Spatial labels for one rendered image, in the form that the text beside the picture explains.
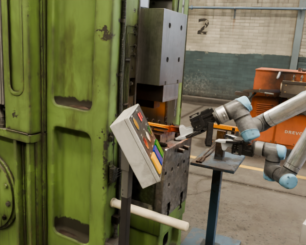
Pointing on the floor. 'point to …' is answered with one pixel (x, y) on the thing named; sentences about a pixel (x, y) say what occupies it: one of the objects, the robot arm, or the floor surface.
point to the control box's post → (125, 206)
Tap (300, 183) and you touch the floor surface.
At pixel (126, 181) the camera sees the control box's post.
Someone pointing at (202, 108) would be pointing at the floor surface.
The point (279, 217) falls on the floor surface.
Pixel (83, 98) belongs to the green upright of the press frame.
